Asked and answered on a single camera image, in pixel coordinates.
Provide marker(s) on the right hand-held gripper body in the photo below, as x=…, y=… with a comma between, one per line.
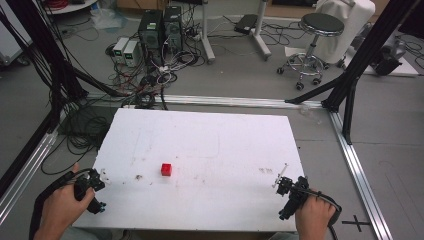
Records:
x=293, y=196

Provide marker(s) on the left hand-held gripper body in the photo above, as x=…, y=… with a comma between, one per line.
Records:
x=90, y=181

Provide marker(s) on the person's right hand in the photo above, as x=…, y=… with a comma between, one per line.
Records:
x=315, y=215

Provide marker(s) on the person's left hand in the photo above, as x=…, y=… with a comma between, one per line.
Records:
x=61, y=208

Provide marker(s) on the red cube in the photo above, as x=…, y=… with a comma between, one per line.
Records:
x=166, y=169

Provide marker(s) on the white power supply box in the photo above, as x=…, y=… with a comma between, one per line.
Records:
x=131, y=53
x=120, y=48

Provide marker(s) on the white table leg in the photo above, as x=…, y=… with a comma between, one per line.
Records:
x=206, y=33
x=261, y=30

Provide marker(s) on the black computer tower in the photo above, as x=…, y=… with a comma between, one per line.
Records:
x=150, y=35
x=173, y=28

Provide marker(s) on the flat black box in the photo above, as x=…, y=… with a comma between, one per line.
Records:
x=246, y=24

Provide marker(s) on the black device on board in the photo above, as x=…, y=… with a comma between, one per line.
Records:
x=386, y=61

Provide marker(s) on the black round stool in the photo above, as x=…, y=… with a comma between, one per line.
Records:
x=320, y=25

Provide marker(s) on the clear plastic bag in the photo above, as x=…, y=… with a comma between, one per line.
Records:
x=106, y=18

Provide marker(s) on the white cabinet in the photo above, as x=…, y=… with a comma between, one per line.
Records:
x=10, y=40

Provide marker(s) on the white cloth cover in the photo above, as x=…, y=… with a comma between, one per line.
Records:
x=350, y=20

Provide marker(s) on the round white table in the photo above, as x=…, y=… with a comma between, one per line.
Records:
x=70, y=6

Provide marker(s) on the aluminium frame rail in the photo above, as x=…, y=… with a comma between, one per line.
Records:
x=233, y=100
x=360, y=173
x=23, y=176

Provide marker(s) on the black frame post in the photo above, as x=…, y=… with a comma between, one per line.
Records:
x=366, y=50
x=36, y=30

